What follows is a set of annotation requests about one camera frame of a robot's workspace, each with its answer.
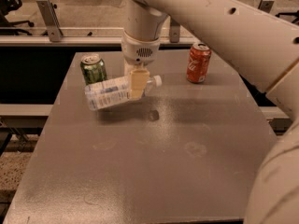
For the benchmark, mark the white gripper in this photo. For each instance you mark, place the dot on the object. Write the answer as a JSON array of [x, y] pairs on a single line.
[[139, 52]]

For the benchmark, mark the blue label plastic bottle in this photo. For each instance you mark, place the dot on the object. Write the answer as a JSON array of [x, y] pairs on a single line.
[[107, 93]]

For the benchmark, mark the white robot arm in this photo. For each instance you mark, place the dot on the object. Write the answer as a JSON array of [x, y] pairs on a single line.
[[262, 49]]

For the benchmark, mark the green soda can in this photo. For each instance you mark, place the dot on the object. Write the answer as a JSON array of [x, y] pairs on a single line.
[[93, 68]]

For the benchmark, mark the red cola can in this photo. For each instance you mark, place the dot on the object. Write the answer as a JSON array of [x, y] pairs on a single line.
[[198, 62]]

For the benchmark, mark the black office chair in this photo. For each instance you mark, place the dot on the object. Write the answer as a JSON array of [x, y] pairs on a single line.
[[7, 27]]

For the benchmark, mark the middle metal rail bracket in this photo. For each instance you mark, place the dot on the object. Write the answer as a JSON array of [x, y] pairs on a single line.
[[174, 31]]

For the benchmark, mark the metal rail bracket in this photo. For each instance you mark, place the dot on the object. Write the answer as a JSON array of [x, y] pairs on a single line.
[[174, 31], [50, 19], [266, 5]]

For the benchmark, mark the left metal rail bracket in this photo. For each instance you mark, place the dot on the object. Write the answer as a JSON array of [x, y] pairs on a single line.
[[50, 19]]

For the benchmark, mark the grey metal rail beam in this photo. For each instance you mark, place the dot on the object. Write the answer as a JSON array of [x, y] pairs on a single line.
[[66, 41]]

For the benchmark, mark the right metal rail bracket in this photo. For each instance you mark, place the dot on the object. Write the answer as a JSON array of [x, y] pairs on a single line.
[[266, 5]]

